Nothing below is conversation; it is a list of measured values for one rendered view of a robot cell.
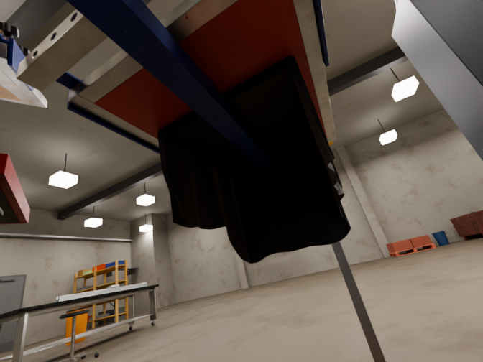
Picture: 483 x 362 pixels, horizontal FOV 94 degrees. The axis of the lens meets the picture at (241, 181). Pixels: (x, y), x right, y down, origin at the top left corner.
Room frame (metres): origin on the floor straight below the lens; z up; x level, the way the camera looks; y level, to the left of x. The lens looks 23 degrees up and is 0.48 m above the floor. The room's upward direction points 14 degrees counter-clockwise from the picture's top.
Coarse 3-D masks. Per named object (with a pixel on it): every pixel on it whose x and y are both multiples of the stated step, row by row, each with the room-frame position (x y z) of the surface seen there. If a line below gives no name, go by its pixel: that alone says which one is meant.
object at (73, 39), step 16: (144, 0) 0.25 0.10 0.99; (80, 16) 0.25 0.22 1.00; (64, 32) 0.27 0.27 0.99; (80, 32) 0.28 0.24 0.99; (96, 32) 0.28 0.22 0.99; (48, 48) 0.29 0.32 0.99; (64, 48) 0.30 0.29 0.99; (80, 48) 0.30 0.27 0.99; (32, 64) 0.31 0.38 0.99; (48, 64) 0.32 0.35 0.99; (64, 64) 0.33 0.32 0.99; (32, 80) 0.35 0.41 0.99; (48, 80) 0.36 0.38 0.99
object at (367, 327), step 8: (336, 248) 1.12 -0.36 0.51; (336, 256) 1.12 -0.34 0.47; (344, 256) 1.11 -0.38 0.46; (344, 264) 1.12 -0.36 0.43; (344, 272) 1.12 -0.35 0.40; (344, 280) 1.13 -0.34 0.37; (352, 280) 1.11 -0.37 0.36; (352, 288) 1.12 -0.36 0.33; (352, 296) 1.12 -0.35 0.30; (360, 296) 1.11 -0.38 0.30; (360, 304) 1.12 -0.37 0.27; (360, 312) 1.12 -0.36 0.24; (360, 320) 1.12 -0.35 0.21; (368, 320) 1.11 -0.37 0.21; (368, 328) 1.12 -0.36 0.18; (368, 336) 1.12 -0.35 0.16; (376, 336) 1.12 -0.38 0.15; (368, 344) 1.13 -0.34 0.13; (376, 344) 1.12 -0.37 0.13; (376, 352) 1.12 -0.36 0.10; (376, 360) 1.12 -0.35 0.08; (384, 360) 1.11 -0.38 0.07
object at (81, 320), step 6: (66, 312) 5.09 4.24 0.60; (66, 318) 5.08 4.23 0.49; (72, 318) 5.05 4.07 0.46; (78, 318) 5.10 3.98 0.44; (84, 318) 5.20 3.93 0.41; (66, 324) 5.08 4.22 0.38; (78, 324) 5.11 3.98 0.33; (84, 324) 5.22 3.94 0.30; (66, 330) 5.08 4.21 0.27; (78, 330) 5.12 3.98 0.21; (84, 330) 5.23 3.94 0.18; (66, 336) 5.08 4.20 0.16; (78, 342) 5.14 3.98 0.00
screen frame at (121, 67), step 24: (192, 0) 0.26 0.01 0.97; (216, 0) 0.25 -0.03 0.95; (312, 0) 0.29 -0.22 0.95; (168, 24) 0.28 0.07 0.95; (192, 24) 0.29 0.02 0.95; (312, 24) 0.35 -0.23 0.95; (312, 48) 0.41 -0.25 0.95; (96, 72) 0.35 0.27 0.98; (120, 72) 0.35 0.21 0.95; (312, 72) 0.48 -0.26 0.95; (72, 96) 0.39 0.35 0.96; (96, 96) 0.40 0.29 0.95; (120, 120) 0.49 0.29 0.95
